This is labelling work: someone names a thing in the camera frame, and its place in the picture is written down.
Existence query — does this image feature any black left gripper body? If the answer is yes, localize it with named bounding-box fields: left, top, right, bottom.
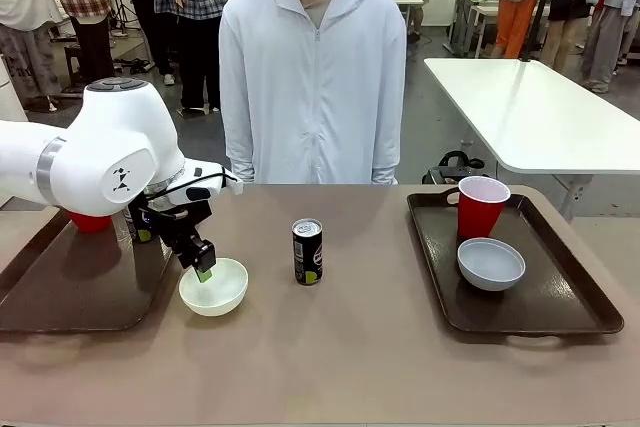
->
left=141, top=198, right=212, bottom=251

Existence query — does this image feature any black drink can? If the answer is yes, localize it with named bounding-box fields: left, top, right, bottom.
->
left=124, top=199, right=157, bottom=245
left=291, top=218, right=324, bottom=288

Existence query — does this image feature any white bowl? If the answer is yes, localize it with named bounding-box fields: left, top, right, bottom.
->
left=178, top=257, right=250, bottom=318

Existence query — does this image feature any red plastic cup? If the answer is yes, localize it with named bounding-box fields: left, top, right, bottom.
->
left=64, top=209, right=114, bottom=234
left=457, top=176, right=512, bottom=241

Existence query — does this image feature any pale grey bowl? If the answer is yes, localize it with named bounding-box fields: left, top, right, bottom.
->
left=457, top=237, right=527, bottom=293

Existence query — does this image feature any dark brown plastic tray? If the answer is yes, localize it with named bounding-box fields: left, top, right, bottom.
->
left=406, top=186, right=625, bottom=351
left=0, top=206, right=189, bottom=333

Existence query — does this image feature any person in white hooded jacket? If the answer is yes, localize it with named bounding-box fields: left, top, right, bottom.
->
left=218, top=0, right=407, bottom=186

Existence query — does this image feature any black stool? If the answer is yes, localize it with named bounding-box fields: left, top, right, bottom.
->
left=62, top=44, right=85, bottom=94

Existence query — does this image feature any person in blue plaid shirt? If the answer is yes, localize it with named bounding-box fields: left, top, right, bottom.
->
left=152, top=0, right=239, bottom=114

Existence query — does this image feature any white cabinet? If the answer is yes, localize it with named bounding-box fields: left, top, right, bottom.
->
left=0, top=53, right=29, bottom=124

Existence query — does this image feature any person in grey top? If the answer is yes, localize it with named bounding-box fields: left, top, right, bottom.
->
left=116, top=0, right=177, bottom=87

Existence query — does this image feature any person in white shirt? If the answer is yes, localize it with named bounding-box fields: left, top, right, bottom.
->
left=0, top=0, right=64, bottom=112

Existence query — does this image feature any white folding table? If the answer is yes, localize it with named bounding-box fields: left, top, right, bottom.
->
left=423, top=57, right=640, bottom=221

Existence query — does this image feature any white background desk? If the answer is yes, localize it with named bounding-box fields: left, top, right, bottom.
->
left=446, top=0, right=551, bottom=59

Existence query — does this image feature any person in orange trousers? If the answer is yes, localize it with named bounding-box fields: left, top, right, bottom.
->
left=491, top=0, right=544, bottom=60

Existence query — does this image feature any black stand pole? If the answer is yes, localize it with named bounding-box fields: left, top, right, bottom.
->
left=521, top=0, right=562, bottom=64

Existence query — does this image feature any person in black jacket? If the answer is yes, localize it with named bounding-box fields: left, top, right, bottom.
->
left=537, top=0, right=609, bottom=76

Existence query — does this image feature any person in light blue shirt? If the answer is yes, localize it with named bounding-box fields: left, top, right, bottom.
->
left=581, top=0, right=640, bottom=94

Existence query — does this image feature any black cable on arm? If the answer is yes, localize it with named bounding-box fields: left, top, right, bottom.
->
left=143, top=170, right=242, bottom=204

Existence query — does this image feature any black device with cables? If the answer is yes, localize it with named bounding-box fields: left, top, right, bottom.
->
left=421, top=150, right=487, bottom=186

